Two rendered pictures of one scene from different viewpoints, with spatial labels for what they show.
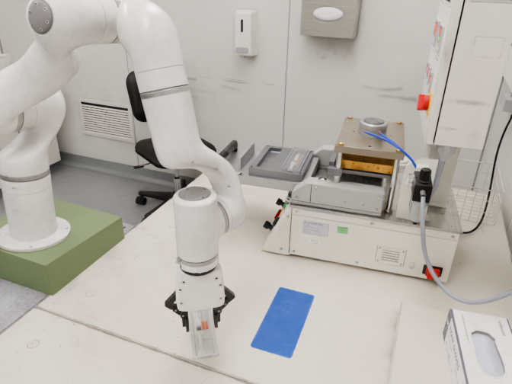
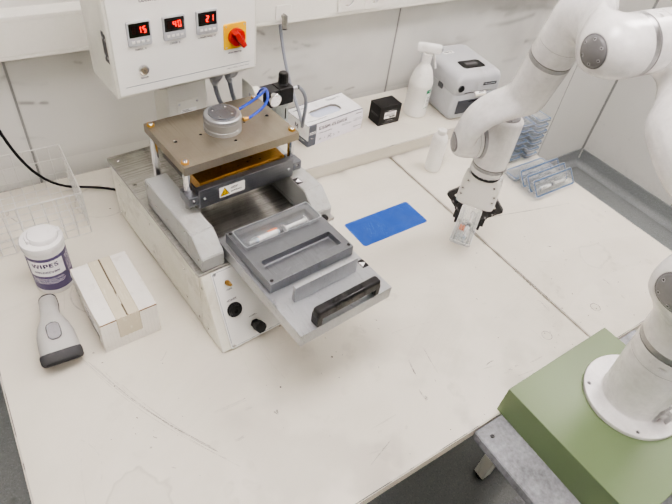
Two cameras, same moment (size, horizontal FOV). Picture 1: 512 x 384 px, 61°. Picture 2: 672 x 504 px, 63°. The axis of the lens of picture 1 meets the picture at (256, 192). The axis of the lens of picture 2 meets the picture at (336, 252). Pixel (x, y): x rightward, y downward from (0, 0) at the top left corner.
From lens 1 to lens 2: 197 cm
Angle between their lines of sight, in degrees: 104
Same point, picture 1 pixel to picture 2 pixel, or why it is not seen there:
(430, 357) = (334, 145)
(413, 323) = (316, 159)
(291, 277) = not seen: hidden behind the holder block
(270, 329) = (403, 222)
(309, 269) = not seen: hidden behind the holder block
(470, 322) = (309, 119)
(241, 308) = (413, 247)
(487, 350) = (324, 110)
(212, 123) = not seen: outside the picture
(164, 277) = (466, 314)
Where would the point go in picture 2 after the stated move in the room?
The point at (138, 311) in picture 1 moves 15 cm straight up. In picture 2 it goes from (502, 291) to (523, 249)
